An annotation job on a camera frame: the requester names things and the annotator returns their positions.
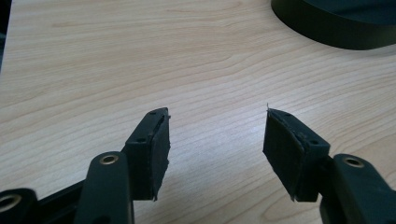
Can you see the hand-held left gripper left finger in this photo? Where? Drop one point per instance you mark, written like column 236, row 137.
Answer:
column 149, row 155

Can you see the black key rack with tray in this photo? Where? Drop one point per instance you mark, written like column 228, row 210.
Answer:
column 327, row 34

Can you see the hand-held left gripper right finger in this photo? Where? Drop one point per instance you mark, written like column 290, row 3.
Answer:
column 286, row 152

